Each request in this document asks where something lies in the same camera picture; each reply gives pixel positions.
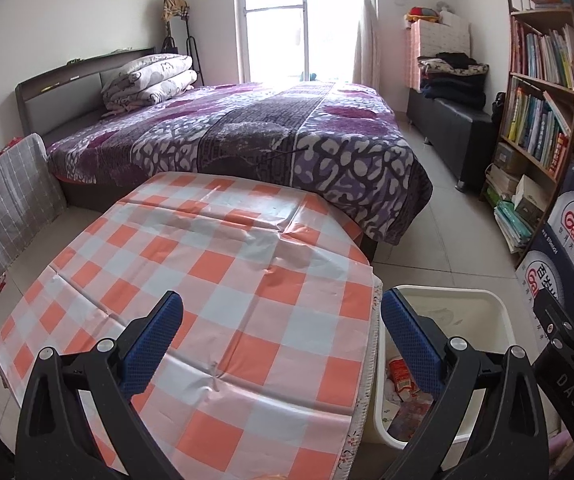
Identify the purple patterned bed quilt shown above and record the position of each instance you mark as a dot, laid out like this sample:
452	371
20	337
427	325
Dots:
339	141

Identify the folded patterned duvet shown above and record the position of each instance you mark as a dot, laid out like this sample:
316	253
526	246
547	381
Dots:
148	81

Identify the window with white frame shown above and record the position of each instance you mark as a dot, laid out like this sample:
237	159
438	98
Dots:
282	41

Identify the black coat stand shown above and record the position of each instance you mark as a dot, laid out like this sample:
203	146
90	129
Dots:
178	38

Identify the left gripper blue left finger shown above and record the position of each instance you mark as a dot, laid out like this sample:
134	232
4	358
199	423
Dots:
143	344

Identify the near Ganten water carton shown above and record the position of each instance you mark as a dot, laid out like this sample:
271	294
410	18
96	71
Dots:
547	266

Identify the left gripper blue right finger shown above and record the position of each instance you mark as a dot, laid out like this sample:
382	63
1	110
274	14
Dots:
419	340

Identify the red snack wrapper in bin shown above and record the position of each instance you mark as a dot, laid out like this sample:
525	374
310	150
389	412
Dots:
403	381

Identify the black storage bench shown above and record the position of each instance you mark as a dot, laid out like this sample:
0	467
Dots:
464	139

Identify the grey checkered cloth cover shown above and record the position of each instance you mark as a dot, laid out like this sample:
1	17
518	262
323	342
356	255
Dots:
30	197

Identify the wooden bookshelf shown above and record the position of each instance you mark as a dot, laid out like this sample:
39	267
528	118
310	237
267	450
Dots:
535	141

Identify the orange white checkered tablecloth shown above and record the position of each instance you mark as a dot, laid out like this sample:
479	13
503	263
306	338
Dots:
271	368

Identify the pink white drawer cabinet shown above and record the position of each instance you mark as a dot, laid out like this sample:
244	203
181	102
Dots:
425	39

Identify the pile of dark clothes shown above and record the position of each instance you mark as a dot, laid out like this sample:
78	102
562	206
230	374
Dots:
455	77

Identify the dark bed headboard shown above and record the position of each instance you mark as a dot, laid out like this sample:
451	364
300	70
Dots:
58	97

